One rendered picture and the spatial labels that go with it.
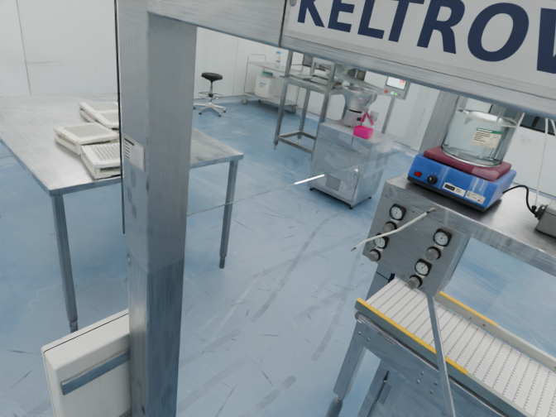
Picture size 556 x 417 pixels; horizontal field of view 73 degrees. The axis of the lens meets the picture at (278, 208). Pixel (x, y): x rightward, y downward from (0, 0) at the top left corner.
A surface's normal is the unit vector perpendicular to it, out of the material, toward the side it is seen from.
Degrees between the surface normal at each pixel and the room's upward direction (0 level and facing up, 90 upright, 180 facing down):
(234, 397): 0
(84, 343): 1
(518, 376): 0
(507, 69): 90
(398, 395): 90
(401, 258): 90
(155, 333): 90
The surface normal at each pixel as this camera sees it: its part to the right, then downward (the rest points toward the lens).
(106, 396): 0.71, 0.43
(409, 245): -0.69, 0.24
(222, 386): 0.16, -0.87
